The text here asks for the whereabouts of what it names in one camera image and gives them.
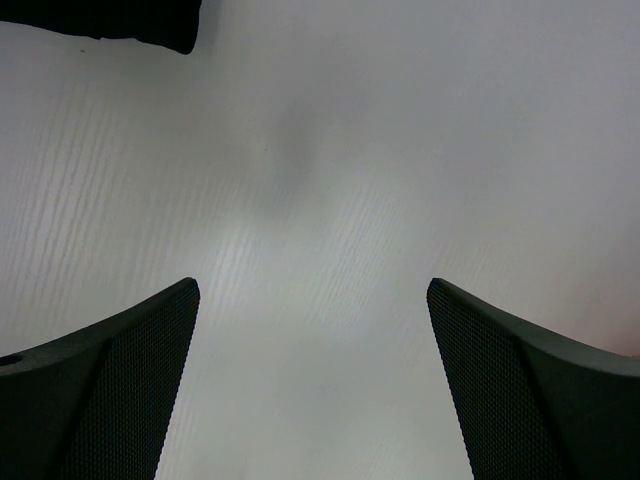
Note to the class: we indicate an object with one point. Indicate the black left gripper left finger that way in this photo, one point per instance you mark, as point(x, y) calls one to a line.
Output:
point(97, 403)

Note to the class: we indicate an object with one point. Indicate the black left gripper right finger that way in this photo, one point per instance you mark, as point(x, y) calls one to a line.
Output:
point(531, 403)

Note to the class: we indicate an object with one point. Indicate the black folded t shirt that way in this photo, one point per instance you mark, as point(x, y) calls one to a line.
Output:
point(172, 24)

